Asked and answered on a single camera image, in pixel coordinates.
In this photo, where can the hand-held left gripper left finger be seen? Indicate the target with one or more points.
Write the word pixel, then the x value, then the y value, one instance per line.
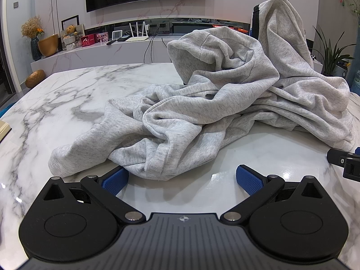
pixel 115 180

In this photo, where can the black picture frame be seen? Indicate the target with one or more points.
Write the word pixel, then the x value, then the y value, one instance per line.
pixel 70 21

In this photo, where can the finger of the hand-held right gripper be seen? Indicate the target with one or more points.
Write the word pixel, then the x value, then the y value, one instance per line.
pixel 337 157

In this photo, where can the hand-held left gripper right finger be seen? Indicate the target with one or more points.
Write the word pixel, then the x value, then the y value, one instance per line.
pixel 249 180

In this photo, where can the red gift box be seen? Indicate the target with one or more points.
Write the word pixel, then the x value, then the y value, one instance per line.
pixel 88 40

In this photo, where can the white router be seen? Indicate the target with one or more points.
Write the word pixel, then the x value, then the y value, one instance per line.
pixel 137 37

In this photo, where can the potted green plant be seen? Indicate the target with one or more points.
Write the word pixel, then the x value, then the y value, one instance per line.
pixel 330 53

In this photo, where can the golden bowl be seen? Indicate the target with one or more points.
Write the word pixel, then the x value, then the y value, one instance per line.
pixel 48 46

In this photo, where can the cream book with black cover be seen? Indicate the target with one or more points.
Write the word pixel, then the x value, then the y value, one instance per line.
pixel 4 130

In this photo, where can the light grey hoodie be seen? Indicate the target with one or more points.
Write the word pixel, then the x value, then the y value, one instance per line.
pixel 295 95

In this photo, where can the orange box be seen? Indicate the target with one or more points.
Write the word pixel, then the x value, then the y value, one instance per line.
pixel 236 28

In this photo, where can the vase with dried flowers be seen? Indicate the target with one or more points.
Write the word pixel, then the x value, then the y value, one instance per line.
pixel 35 45

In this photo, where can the teddy bear in basket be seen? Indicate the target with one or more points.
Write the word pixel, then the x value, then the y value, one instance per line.
pixel 71 38

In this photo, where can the small white clock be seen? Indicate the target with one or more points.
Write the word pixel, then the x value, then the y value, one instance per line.
pixel 116 35

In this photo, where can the black remote control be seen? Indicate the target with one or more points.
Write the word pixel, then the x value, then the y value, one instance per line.
pixel 110 42

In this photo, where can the blue water jug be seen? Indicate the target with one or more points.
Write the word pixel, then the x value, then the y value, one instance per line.
pixel 357 78

